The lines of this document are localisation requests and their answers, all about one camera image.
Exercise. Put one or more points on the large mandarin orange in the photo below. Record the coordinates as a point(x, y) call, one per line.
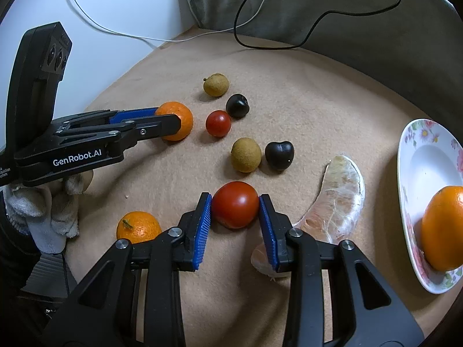
point(182, 119)

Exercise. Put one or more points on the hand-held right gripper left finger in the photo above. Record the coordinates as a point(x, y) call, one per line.
point(203, 231)

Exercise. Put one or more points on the big orange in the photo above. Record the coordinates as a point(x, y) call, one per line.
point(445, 227)

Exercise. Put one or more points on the small brown longan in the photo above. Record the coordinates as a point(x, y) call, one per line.
point(216, 85)

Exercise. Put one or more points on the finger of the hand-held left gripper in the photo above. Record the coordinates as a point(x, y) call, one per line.
point(126, 116)
point(159, 128)

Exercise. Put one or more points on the peeled pomelo segment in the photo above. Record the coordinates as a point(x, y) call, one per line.
point(340, 202)

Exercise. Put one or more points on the dark cherry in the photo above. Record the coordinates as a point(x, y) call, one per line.
point(237, 106)
point(279, 155)

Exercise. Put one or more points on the large brown longan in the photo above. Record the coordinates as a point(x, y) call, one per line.
point(246, 155)

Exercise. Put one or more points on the grey blanket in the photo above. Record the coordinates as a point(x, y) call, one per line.
point(289, 7)

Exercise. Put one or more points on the small red tomato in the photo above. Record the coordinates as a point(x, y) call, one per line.
point(218, 123)

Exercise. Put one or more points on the person's left hand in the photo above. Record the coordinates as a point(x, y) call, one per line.
point(47, 206)

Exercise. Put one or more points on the large red tomato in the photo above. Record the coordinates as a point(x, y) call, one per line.
point(235, 204)

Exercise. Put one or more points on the white floral plate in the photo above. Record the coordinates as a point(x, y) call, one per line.
point(427, 166)

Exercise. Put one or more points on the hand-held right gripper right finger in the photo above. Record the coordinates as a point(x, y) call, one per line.
point(267, 231)

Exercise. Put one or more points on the small mandarin orange with stem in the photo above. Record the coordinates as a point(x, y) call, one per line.
point(139, 229)

